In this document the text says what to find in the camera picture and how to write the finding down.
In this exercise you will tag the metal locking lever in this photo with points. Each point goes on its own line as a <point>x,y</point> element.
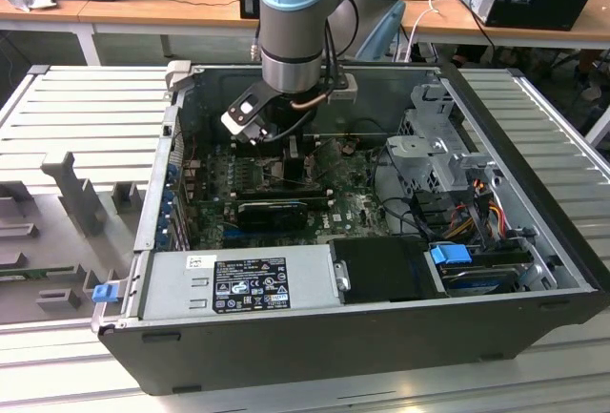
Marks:
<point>331,173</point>
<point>258,154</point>

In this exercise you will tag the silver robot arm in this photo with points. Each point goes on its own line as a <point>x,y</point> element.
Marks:
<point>290,41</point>

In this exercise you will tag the black RAM slot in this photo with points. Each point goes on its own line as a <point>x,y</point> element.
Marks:
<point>305,192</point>
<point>274,154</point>
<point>274,146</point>
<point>286,198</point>
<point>274,150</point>

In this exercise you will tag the CPU socket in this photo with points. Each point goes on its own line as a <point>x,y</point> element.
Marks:
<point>261,185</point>

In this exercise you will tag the coin battery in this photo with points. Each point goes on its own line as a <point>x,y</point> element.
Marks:
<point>349,148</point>

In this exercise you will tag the black graphics card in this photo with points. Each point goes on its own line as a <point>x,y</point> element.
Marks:
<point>271,216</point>

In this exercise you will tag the green motherboard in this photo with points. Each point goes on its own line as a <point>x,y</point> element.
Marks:
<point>352,203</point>

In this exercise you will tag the grey plastic case latch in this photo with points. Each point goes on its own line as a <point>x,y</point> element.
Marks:
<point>177,74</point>

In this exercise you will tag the small black box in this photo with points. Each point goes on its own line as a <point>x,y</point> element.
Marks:
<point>249,3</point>

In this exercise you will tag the grey metal drive cage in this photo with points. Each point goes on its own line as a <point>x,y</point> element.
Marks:
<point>414,146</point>

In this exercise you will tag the pale blue teach pendant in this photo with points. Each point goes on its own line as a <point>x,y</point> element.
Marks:
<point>388,26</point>

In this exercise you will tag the blue card retainer clips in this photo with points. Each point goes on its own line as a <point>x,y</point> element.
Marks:
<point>168,203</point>

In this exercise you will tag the wooden desk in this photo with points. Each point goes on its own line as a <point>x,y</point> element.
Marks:
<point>143,3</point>
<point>448,22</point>

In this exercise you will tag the grey power supply unit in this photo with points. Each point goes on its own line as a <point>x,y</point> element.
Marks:
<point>167,289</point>

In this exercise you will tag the blue disk carrier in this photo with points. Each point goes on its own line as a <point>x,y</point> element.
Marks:
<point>450,256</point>

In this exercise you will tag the black PC case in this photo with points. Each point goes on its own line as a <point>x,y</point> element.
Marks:
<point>286,351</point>

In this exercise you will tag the hard disk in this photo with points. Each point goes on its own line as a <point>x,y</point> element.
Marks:
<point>476,282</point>

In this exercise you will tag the blue case latch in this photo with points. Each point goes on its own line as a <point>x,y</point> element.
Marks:
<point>105,293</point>

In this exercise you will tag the grey parts rack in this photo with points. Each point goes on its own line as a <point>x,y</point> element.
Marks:
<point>47,241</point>

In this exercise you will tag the green RAM stick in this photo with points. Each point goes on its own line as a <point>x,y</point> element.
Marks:
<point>28,273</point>

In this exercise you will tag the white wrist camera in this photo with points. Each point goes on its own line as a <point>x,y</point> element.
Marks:
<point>243,129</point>

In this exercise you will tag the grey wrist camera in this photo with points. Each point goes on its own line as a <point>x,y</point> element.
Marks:
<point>347,91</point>

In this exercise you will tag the black plastic duct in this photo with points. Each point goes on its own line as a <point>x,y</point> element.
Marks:
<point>381,270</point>

